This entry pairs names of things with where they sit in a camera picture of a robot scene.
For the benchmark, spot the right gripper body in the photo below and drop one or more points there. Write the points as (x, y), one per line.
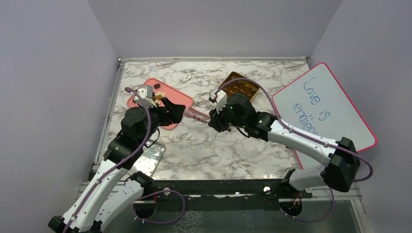
(223, 120)

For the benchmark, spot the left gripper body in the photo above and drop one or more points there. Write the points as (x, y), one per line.
(158, 117)

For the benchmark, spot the pink silicone tongs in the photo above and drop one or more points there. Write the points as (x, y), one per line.
(190, 112)

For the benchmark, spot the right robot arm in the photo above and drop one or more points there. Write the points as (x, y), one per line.
(241, 142)

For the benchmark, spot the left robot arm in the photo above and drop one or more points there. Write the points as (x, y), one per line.
(95, 208)

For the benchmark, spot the caramel ridged oval chocolate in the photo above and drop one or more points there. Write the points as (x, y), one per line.
(158, 97)

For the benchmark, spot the gold chocolate tin box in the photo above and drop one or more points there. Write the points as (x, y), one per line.
(247, 88)

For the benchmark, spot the pink plastic tray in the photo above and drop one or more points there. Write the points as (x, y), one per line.
(180, 99)

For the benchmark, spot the small white card box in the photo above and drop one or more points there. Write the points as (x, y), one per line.
(186, 78)

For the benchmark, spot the pink framed whiteboard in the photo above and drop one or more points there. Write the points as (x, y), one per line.
(316, 102)

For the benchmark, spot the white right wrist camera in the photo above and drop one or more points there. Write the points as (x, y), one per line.
(218, 97)

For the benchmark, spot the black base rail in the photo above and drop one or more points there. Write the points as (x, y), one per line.
(222, 195)

